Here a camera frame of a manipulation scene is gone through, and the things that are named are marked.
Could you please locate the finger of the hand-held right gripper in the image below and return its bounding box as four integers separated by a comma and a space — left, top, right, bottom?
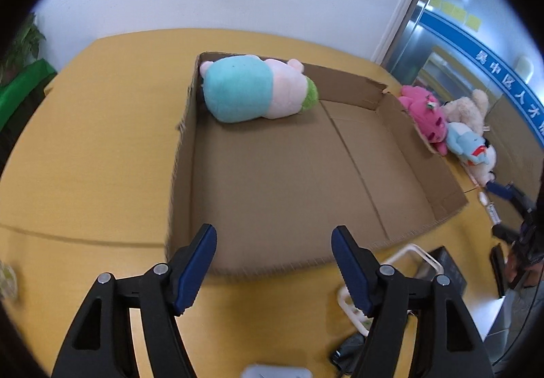
491, 224, 524, 243
487, 181, 530, 209

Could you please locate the black printed product box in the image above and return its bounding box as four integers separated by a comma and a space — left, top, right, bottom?
414, 246, 468, 298

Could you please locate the clear phone case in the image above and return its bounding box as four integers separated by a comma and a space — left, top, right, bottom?
338, 244, 443, 336

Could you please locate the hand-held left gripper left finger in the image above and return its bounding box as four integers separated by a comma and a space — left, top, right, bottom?
51, 224, 218, 378

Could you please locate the light blue plush toy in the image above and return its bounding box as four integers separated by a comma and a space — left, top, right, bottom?
445, 122, 489, 166

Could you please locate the cardboard box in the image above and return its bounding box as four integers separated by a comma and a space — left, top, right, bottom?
165, 51, 469, 277

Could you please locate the white plush toy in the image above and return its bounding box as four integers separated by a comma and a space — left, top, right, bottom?
467, 144, 498, 187

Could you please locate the blue door banner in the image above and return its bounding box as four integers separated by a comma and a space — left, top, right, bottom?
419, 12, 544, 136

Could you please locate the brown cardboard panel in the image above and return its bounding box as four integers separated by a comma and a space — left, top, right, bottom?
484, 93, 544, 200

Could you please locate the small black object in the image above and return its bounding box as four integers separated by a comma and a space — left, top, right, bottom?
330, 333, 370, 375

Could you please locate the potted green plant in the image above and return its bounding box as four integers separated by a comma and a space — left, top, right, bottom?
0, 14, 47, 85

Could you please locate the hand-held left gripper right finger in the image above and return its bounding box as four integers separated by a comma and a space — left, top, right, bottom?
331, 226, 496, 378

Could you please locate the black flat device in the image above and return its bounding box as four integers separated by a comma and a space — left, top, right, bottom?
490, 244, 507, 299

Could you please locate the teal pink green plush toy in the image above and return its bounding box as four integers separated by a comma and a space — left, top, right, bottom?
199, 55, 320, 124

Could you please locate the pale blurry object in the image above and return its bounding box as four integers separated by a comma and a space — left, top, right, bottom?
0, 262, 18, 303

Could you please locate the white rounded device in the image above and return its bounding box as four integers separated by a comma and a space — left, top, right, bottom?
244, 364, 313, 378

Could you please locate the green cloth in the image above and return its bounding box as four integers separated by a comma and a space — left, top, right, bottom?
0, 59, 58, 132

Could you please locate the beige plush toy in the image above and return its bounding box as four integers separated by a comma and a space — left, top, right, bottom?
442, 89, 489, 136

